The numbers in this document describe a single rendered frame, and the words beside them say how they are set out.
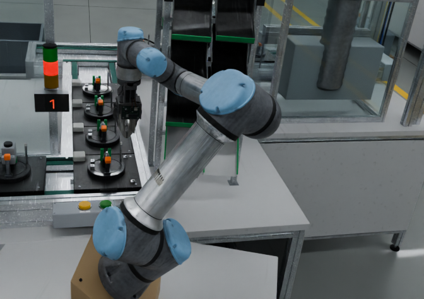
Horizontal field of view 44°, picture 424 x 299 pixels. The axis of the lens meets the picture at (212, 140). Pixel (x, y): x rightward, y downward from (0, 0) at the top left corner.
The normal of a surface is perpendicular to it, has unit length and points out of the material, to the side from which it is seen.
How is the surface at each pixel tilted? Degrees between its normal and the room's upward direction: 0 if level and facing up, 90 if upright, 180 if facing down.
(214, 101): 47
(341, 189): 90
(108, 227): 62
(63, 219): 90
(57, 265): 0
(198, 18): 25
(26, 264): 0
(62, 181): 0
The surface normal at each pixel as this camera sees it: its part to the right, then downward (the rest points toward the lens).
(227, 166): 0.11, -0.29
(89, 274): 0.75, -0.55
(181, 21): 0.12, -0.59
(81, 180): 0.11, -0.88
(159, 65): 0.57, 0.44
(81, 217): 0.23, 0.48
